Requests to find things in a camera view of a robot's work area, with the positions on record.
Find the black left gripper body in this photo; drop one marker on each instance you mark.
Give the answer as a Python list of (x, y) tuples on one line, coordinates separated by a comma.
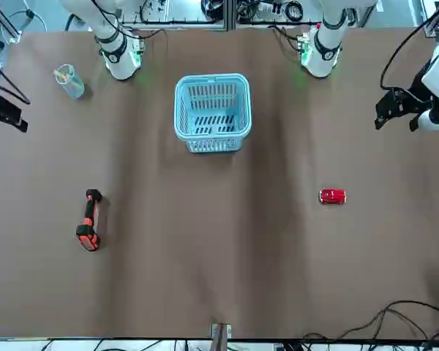
[(413, 98)]

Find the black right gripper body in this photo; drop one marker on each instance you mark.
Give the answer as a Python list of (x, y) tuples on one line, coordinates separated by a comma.
[(1, 108)]

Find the red toy car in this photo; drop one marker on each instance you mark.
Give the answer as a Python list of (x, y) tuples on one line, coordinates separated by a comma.
[(333, 196)]

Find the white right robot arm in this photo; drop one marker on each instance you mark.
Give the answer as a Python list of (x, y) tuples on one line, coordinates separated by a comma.
[(119, 55)]

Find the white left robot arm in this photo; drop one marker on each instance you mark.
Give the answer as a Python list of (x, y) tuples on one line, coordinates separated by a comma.
[(323, 47)]

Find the light blue plastic basket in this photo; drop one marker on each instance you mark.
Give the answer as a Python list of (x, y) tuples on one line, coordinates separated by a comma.
[(213, 109)]

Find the clear plastic cup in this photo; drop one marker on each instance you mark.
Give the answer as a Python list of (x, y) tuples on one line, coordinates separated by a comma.
[(70, 82)]

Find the yellow-green highlighter pen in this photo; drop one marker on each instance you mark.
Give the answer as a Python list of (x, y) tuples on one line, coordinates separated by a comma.
[(64, 76)]

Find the small green circuit board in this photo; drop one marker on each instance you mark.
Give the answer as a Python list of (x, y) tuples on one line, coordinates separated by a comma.
[(138, 47), (303, 44)]

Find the small metal bracket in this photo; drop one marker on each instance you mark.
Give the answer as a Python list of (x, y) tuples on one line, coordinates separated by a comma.
[(221, 336)]

